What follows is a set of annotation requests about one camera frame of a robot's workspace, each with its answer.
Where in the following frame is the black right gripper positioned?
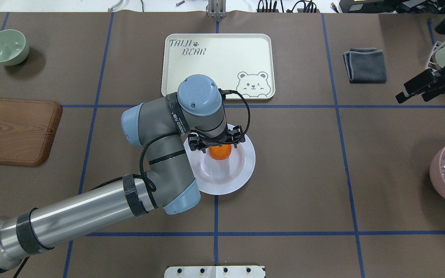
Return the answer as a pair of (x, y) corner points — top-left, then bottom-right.
(396, 69), (445, 104)

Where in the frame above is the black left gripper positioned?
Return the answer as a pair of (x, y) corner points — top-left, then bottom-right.
(187, 125), (246, 152)

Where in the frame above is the orange fruit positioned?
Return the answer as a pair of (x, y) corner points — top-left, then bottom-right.
(208, 144), (233, 161)

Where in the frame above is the white round plate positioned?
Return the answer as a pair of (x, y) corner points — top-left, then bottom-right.
(183, 135), (256, 195)

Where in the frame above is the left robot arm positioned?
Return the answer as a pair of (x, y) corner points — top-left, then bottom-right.
(0, 75), (247, 273)

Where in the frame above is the cream bear tray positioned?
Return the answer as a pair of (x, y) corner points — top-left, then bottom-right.
(161, 34), (276, 100)

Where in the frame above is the grey folded cloth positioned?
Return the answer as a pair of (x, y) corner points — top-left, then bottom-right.
(343, 47), (387, 84)

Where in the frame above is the wooden cutting board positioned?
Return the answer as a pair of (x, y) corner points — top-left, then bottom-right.
(0, 98), (63, 167)

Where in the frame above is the green bowl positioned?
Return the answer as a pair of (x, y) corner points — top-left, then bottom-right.
(0, 29), (30, 66)

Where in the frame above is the white wire cup rack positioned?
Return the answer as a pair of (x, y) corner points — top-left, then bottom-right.
(425, 37), (445, 72)

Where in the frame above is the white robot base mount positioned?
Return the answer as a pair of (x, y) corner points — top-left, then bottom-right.
(164, 265), (266, 278)

